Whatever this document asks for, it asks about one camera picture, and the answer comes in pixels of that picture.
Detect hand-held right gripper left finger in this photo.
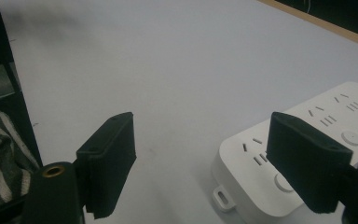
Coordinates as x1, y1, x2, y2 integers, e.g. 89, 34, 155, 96
76, 111, 137, 220

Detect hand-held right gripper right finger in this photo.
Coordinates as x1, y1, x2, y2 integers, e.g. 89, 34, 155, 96
266, 111, 354, 215

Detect white power strip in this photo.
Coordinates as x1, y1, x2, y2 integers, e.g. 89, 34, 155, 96
211, 81, 358, 224

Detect striped dark cloth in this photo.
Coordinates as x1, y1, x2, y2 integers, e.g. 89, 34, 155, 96
0, 105, 41, 216

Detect dark metal stand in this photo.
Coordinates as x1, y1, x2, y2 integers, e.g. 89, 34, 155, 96
0, 0, 44, 167

